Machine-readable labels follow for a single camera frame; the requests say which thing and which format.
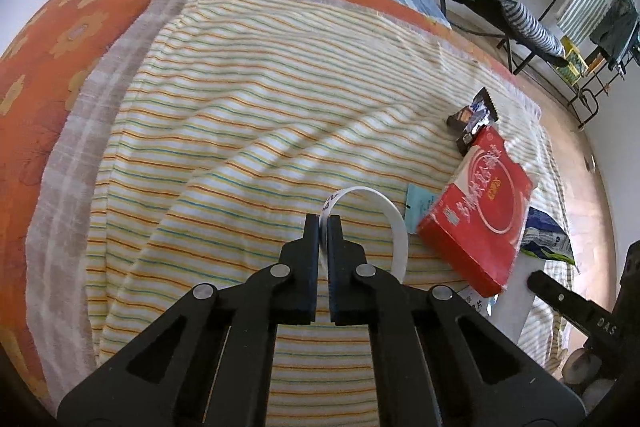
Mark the white box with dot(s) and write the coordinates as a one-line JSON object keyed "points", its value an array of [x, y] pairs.
{"points": [[515, 302]]}

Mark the striped cloth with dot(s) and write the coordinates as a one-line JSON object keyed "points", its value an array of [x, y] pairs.
{"points": [[530, 27]]}

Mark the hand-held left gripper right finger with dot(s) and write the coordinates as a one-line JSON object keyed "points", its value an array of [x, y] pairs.
{"points": [[336, 277]]}

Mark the yellow green box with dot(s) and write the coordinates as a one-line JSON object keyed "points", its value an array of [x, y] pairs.
{"points": [[574, 57]]}

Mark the metal drying rack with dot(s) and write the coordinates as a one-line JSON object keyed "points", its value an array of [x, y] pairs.
{"points": [[582, 102]]}

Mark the white paper strip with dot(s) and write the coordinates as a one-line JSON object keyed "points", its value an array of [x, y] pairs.
{"points": [[396, 219]]}

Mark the light blue tube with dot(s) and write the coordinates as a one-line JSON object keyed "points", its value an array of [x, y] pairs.
{"points": [[420, 207]]}

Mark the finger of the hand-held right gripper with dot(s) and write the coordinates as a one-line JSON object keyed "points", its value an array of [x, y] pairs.
{"points": [[560, 294]]}

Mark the dark snack wrapper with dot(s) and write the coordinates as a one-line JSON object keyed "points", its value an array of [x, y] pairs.
{"points": [[472, 117]]}

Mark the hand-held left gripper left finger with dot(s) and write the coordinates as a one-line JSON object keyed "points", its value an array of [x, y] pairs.
{"points": [[312, 277]]}

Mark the blue and white packet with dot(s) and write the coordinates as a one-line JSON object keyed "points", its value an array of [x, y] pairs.
{"points": [[547, 232]]}

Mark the dark garment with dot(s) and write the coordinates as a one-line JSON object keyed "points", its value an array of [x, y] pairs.
{"points": [[617, 27]]}

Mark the striped blanket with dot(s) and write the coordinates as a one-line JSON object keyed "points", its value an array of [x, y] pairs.
{"points": [[250, 132]]}

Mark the red cardboard box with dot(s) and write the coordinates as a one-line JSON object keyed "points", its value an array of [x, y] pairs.
{"points": [[480, 217]]}

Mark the orange floral bed sheet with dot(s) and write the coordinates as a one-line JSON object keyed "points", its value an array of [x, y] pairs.
{"points": [[45, 72]]}

